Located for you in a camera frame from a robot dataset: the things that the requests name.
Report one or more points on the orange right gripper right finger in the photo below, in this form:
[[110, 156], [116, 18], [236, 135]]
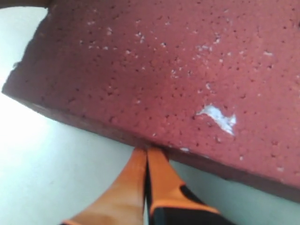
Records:
[[168, 204]]

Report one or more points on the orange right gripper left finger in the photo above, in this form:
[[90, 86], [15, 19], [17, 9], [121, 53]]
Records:
[[123, 202]]

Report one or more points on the red brick with white mark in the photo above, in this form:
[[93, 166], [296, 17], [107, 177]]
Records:
[[214, 82]]

